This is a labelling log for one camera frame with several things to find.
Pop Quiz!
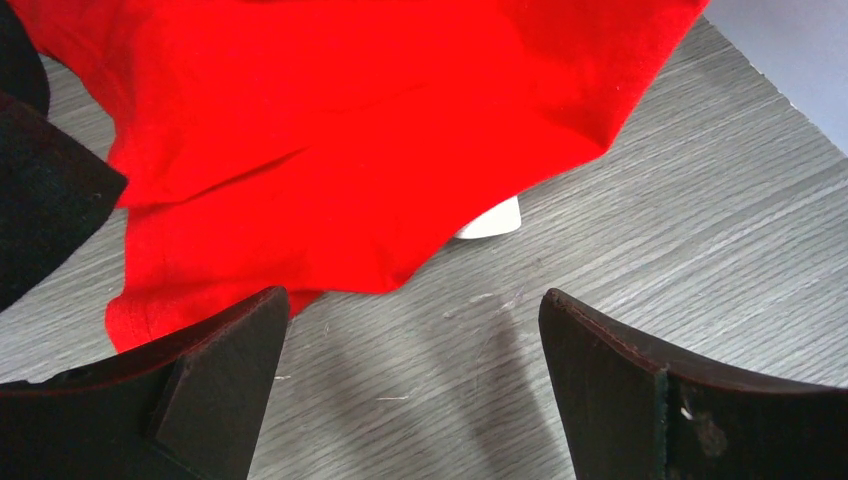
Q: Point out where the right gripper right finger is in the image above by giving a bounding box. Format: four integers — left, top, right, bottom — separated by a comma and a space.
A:
539, 289, 847, 479

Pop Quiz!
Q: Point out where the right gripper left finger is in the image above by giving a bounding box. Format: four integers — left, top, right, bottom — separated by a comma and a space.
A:
1, 288, 289, 479

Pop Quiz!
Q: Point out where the black t-shirt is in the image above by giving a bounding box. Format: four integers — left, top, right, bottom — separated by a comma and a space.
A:
1, 2, 127, 309

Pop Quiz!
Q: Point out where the red t-shirt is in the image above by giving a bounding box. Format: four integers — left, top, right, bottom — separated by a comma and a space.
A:
12, 1, 705, 351

